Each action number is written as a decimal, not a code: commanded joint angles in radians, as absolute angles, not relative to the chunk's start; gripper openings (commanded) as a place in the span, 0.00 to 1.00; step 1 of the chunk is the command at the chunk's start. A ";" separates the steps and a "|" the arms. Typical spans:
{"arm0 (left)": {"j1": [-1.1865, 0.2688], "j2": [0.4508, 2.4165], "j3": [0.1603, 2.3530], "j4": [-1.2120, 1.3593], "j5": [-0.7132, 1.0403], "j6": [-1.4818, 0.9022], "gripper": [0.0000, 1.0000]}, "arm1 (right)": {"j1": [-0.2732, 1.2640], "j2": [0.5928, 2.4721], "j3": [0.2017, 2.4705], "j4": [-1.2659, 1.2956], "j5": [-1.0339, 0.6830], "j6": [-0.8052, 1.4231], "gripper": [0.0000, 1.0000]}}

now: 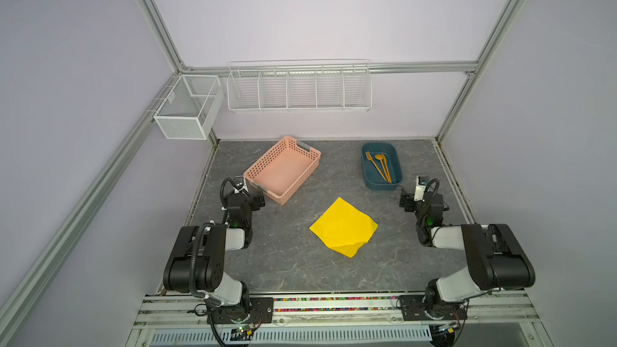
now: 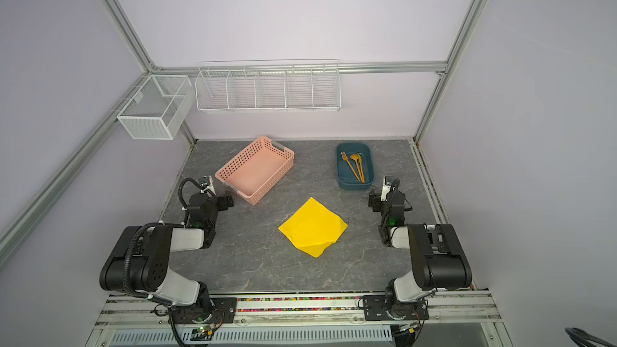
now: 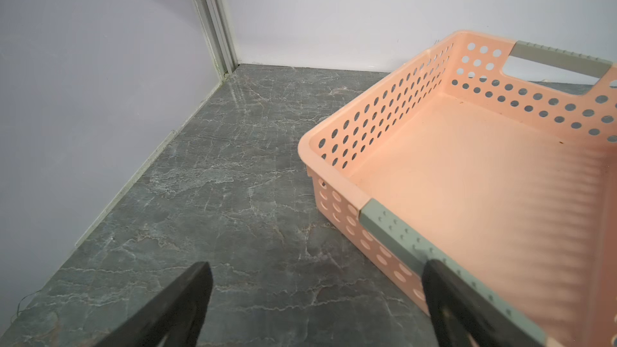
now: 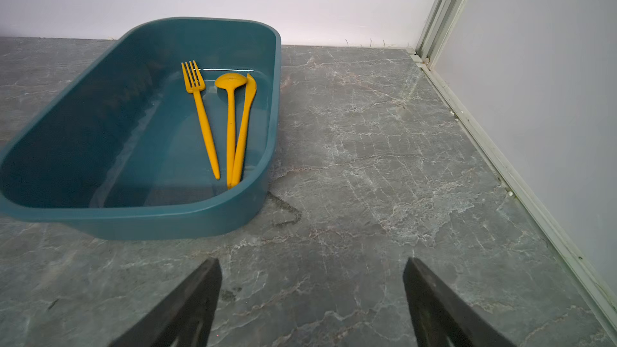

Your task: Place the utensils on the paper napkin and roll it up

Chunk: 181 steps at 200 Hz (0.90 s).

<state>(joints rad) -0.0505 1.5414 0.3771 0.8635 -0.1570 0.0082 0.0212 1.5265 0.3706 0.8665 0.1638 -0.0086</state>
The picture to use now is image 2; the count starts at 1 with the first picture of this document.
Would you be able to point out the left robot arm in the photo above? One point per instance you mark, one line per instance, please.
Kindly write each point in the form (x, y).
(138, 265)

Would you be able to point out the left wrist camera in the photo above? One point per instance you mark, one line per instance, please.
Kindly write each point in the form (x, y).
(206, 185)

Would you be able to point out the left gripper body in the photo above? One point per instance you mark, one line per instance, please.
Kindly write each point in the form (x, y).
(221, 203)

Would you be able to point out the white wire wall rack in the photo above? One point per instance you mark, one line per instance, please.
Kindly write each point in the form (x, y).
(268, 85)

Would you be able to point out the yellow plastic knife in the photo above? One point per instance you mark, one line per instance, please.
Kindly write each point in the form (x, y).
(359, 161)

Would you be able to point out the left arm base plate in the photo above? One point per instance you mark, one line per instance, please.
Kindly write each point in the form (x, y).
(221, 310)

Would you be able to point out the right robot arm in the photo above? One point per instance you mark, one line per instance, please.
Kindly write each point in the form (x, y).
(438, 260)

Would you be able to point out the white vented cable duct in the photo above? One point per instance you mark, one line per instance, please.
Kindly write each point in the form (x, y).
(254, 336)

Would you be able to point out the yellow plastic spoon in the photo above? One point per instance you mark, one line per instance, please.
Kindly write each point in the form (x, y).
(352, 156)

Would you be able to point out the yellow paper napkin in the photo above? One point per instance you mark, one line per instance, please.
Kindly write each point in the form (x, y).
(313, 228)

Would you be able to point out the white mesh wall box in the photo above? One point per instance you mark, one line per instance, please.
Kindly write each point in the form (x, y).
(158, 108)

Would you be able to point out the yellow plastic fork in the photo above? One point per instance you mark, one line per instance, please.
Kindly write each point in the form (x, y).
(347, 161)

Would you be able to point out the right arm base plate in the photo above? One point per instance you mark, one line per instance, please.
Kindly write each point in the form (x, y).
(379, 307)

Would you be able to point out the teal plastic tray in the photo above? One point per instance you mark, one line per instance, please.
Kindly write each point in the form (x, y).
(345, 178)

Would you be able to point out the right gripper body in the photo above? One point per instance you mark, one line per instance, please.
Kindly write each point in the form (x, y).
(378, 205)

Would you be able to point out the pink plastic basket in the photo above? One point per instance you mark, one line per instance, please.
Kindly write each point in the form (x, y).
(256, 169)

